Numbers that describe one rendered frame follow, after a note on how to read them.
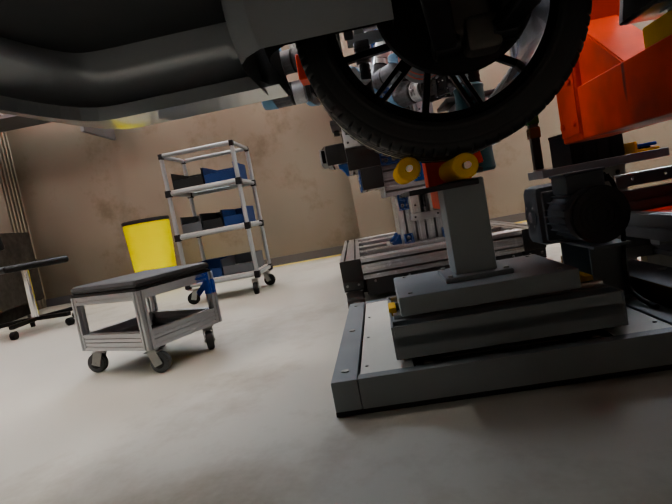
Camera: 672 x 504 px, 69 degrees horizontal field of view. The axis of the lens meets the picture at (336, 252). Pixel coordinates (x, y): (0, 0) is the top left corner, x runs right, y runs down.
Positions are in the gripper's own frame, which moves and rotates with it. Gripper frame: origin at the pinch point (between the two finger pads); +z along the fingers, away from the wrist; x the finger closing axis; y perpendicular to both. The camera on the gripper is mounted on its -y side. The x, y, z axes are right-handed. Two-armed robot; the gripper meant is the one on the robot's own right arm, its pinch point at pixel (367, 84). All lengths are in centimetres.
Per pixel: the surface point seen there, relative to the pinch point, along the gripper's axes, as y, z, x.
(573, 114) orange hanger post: -23, 62, -3
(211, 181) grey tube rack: -6, -106, 147
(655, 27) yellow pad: -12, 63, -47
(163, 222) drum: -22, -194, 258
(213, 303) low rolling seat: -66, -73, 18
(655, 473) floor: -83, 28, -97
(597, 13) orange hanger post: 5, 71, -6
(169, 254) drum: -52, -195, 259
